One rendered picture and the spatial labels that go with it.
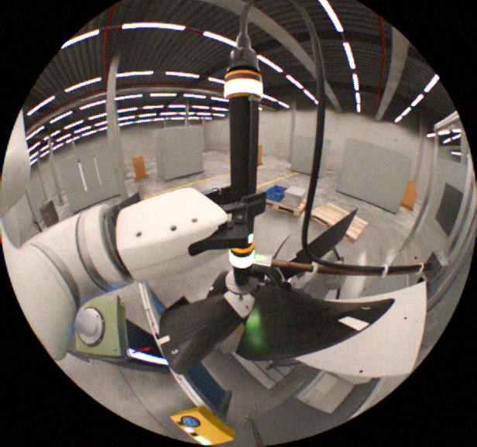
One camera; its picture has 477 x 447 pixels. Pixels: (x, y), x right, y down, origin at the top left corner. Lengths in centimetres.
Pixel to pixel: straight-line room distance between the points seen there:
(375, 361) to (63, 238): 49
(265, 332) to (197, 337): 27
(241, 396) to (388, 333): 136
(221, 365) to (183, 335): 118
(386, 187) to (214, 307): 576
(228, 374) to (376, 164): 596
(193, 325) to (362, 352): 41
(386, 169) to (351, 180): 139
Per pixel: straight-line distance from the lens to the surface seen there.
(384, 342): 42
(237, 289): 31
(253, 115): 16
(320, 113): 17
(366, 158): 562
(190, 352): 40
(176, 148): 646
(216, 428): 57
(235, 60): 19
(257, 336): 15
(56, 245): 15
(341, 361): 42
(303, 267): 26
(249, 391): 160
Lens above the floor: 157
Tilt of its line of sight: 28 degrees down
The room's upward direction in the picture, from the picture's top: straight up
